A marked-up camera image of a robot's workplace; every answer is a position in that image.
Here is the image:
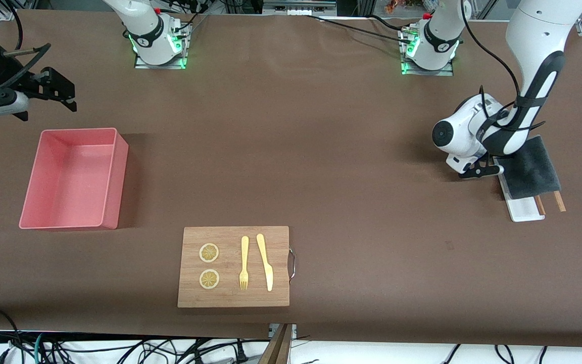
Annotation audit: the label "grey and pink cloth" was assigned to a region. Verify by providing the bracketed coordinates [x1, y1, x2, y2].
[501, 135, 562, 200]

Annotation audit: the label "white rectangular tray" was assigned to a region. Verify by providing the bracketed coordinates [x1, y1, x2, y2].
[497, 171, 545, 222]

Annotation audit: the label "pink plastic bin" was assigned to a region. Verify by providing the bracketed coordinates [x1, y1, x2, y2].
[19, 127, 129, 231]

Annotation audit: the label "orange objects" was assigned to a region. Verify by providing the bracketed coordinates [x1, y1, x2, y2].
[385, 0, 425, 13]

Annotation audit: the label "yellow plastic fork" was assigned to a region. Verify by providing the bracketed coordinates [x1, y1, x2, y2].
[239, 236, 250, 291]

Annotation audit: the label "yellow plastic knife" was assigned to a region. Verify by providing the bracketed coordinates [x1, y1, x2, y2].
[256, 233, 274, 292]

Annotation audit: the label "wooden cutting board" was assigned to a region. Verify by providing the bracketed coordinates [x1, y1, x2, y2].
[177, 225, 297, 308]

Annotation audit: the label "wooden plank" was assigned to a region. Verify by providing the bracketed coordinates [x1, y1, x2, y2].
[258, 324, 294, 364]

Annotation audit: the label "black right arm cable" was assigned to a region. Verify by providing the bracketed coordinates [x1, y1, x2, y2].
[0, 0, 52, 94]

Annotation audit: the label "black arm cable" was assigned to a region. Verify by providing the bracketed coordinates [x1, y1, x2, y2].
[460, 0, 547, 133]
[0, 0, 52, 94]

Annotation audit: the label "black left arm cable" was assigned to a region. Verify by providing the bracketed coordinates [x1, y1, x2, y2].
[460, 0, 547, 133]

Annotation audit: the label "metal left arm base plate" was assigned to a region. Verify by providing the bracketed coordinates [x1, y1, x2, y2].
[400, 28, 456, 76]

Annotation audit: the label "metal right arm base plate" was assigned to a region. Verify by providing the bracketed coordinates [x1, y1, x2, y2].
[133, 23, 190, 70]

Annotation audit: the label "black table cable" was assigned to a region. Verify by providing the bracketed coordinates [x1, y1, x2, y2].
[304, 14, 415, 45]

